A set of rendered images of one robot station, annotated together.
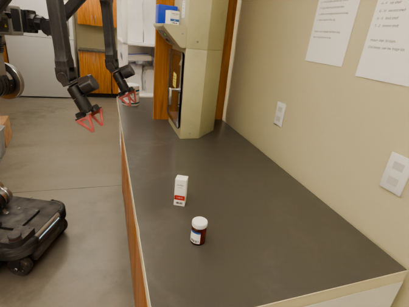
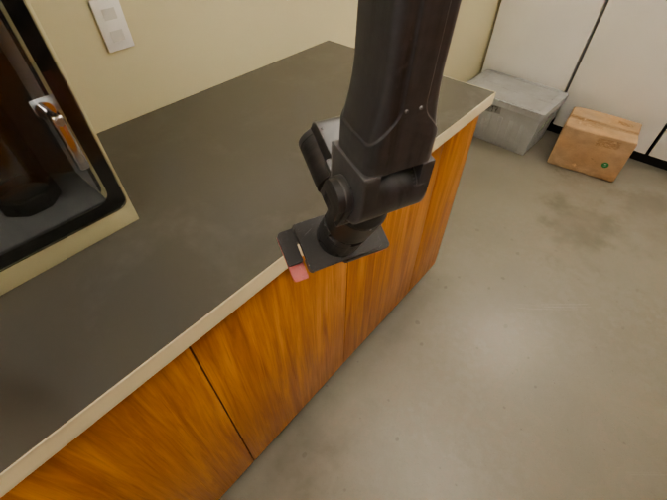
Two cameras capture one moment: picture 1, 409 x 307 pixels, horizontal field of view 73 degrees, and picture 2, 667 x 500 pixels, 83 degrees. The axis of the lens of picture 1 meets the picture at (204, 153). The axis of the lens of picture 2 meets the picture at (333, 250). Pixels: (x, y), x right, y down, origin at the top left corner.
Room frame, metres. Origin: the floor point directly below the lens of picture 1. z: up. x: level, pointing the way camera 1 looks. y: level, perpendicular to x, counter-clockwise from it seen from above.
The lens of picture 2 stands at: (1.35, 0.84, 1.47)
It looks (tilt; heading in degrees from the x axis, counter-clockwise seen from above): 47 degrees down; 242
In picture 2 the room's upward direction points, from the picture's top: straight up
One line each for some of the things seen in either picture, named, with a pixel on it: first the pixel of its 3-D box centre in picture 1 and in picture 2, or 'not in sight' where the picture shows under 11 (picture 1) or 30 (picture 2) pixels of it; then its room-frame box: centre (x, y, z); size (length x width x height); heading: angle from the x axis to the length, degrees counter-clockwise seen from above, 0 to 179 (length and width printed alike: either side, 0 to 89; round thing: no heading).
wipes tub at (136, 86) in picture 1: (130, 94); not in sight; (2.07, 0.60, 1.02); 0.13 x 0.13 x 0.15
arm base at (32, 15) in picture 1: (36, 22); not in sight; (1.70, 1.04, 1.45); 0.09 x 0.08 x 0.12; 178
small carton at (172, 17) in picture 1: (172, 17); not in sight; (1.49, 0.23, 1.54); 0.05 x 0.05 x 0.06; 37
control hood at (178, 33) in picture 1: (168, 35); not in sight; (1.56, 0.25, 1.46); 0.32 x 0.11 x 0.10; 21
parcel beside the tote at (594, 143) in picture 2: not in sight; (593, 143); (-1.17, -0.27, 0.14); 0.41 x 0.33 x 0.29; 117
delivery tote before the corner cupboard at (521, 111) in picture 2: not in sight; (505, 112); (-0.93, -0.82, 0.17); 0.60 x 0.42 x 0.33; 109
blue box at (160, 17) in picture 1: (166, 15); not in sight; (1.64, 0.28, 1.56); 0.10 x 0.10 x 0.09; 21
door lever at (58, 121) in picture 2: (173, 95); (65, 137); (1.47, 0.20, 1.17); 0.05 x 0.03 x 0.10; 110
